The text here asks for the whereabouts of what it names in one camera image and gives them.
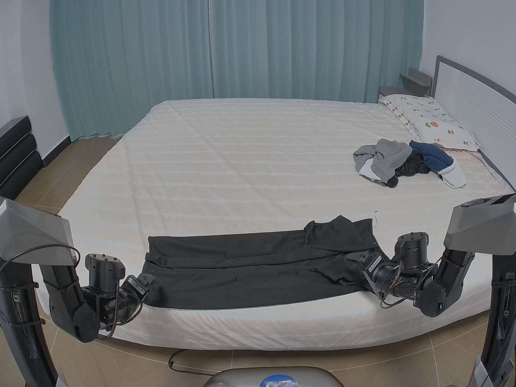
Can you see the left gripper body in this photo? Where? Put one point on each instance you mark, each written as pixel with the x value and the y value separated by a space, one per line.
pixel 131 296

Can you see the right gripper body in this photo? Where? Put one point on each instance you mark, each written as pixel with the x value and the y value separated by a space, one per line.
pixel 381 274

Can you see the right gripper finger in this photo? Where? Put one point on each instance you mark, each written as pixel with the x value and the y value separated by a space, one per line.
pixel 356 257

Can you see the black T-shirt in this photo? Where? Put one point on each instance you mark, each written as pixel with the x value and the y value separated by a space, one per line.
pixel 242 268

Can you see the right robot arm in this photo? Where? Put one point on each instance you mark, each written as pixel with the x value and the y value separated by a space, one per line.
pixel 475 232

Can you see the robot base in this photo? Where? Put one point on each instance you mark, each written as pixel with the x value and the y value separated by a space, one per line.
pixel 274 377

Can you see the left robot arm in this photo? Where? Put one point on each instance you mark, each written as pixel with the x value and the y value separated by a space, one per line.
pixel 32 232

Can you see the pile of clothes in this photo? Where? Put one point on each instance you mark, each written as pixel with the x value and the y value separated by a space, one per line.
pixel 387 157

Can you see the bed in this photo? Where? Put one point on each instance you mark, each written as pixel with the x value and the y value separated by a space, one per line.
pixel 242 155

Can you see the white printed pillow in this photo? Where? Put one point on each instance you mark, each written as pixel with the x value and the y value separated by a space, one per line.
pixel 433 121

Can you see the black chest of drawers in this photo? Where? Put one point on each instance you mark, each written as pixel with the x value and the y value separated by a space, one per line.
pixel 16 151

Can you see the grey bedside table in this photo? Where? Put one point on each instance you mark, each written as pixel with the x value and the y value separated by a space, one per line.
pixel 415 80

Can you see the blue-green curtain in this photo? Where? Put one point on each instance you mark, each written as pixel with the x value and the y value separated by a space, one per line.
pixel 302 34
pixel 129 55

